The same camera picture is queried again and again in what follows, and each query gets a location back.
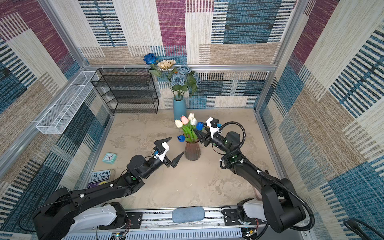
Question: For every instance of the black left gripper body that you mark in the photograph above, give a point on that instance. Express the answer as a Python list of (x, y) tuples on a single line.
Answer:
[(166, 162)]

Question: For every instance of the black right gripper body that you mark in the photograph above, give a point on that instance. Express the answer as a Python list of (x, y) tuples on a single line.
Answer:
[(218, 141)]

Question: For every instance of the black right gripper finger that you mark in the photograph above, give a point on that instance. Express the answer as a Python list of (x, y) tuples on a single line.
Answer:
[(205, 140), (206, 125)]

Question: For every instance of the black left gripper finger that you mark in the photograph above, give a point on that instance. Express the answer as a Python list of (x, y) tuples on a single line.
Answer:
[(162, 143), (176, 160)]

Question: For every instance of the blue tulip stem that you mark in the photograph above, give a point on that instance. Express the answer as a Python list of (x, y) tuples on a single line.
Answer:
[(181, 138), (198, 131)]

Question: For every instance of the red ribbed glass vase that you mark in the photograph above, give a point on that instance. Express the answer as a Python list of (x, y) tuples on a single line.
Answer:
[(192, 151)]

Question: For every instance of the pink tulip stem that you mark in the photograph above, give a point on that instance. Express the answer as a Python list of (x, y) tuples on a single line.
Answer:
[(187, 129)]

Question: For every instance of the light blue cylindrical vase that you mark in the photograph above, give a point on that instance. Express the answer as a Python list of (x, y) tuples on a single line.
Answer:
[(179, 107)]

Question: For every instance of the pale blue rose bouquet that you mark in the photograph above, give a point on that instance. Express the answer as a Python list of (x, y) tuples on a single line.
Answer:
[(182, 80)]

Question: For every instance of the cream sunflower with stem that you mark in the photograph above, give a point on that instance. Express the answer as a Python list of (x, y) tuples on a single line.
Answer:
[(165, 65)]

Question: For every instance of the dark blue rose stem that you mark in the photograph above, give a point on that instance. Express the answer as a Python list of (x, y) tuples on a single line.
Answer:
[(152, 61)]

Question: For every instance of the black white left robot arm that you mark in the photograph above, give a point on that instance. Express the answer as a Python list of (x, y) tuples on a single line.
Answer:
[(53, 220)]

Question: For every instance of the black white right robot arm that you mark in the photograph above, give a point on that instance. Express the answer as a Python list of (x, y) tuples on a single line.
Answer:
[(283, 207)]

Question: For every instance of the teal small alarm clock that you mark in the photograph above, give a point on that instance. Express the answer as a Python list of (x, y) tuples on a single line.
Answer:
[(110, 158)]

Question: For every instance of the blue grey cushion pad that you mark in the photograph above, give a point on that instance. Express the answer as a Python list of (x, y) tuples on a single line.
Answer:
[(188, 214)]

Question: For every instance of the pink pencil case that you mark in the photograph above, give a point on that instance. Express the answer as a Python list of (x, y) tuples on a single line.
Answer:
[(258, 194)]

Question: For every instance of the treehouse paperback book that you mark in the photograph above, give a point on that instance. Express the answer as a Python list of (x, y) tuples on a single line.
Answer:
[(100, 177)]

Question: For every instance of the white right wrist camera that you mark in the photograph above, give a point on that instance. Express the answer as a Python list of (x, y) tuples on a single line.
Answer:
[(216, 127)]

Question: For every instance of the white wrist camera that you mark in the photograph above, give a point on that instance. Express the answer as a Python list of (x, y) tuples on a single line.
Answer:
[(160, 153), (216, 127)]

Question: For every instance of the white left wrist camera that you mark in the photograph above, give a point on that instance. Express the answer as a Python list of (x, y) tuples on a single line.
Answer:
[(160, 153)]

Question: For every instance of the black wire shelf rack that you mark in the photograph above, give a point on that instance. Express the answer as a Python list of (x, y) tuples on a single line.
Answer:
[(127, 90)]

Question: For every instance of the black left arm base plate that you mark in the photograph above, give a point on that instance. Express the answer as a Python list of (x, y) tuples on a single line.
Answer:
[(129, 220)]

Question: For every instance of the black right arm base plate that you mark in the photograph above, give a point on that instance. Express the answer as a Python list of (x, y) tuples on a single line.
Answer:
[(231, 217)]

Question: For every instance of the white wire mesh basket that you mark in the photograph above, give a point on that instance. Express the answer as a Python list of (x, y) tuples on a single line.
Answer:
[(58, 117)]

